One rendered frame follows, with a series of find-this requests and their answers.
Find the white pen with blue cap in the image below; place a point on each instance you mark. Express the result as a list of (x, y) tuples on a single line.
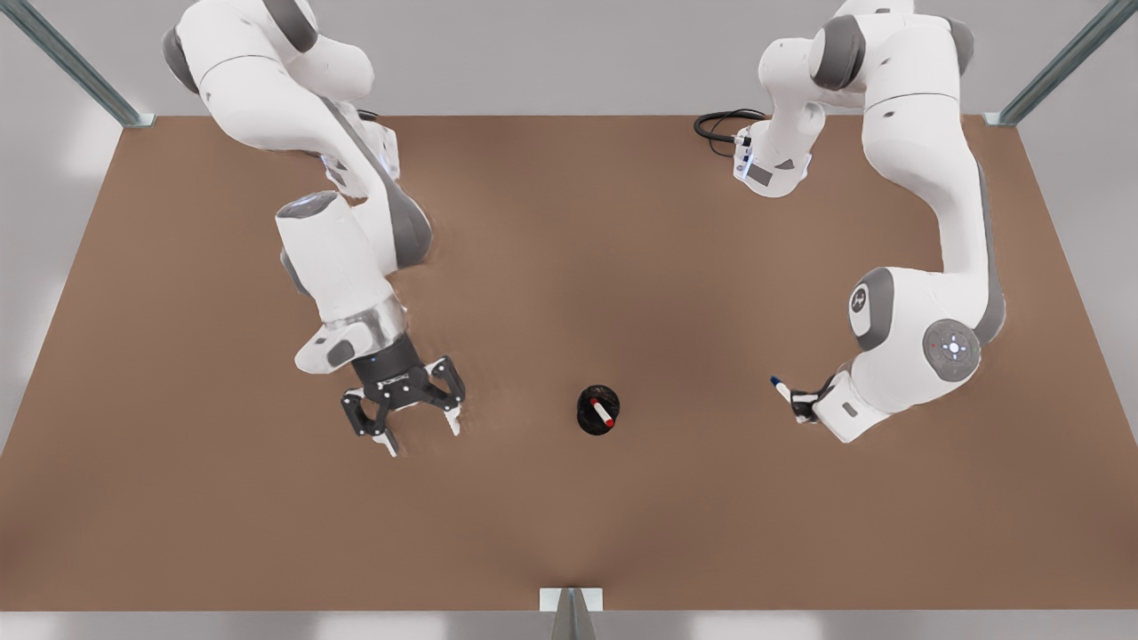
[(782, 388)]

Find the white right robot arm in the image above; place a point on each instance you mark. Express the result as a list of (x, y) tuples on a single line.
[(338, 258)]

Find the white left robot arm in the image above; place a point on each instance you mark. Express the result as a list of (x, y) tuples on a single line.
[(925, 338)]

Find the black pen holder cup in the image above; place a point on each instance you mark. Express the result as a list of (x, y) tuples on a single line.
[(587, 418)]

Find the white pen with red cap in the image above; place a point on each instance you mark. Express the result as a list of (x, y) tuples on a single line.
[(603, 414)]

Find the silver frame post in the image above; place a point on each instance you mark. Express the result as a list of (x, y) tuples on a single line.
[(572, 613), (71, 62), (1058, 67)]

